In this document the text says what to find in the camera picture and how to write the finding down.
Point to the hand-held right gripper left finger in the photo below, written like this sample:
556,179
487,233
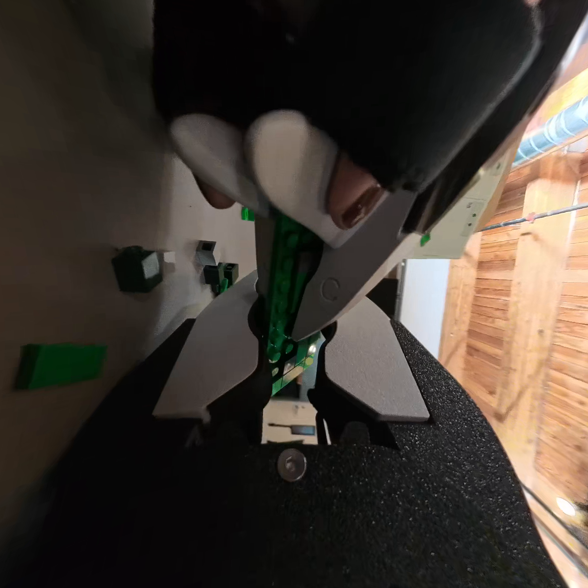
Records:
211,363

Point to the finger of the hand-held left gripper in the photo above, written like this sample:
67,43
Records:
264,257
349,271

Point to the small dark green brick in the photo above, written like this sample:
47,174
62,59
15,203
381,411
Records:
227,273

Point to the dark green long brick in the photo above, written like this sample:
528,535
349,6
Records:
135,271

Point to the person's left hand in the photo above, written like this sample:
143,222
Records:
353,197

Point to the bright green brick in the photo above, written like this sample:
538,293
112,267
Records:
59,365

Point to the brick instruction booklet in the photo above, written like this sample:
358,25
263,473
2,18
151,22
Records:
459,220

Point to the silver ventilation duct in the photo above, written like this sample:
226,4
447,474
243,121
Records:
551,128

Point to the small grey brick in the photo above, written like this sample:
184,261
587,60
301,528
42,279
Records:
169,257

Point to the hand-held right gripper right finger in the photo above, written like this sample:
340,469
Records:
372,367

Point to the grey desk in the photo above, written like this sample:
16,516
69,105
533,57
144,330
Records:
69,160

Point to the large green brick plate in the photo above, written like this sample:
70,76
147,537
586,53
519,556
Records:
287,275

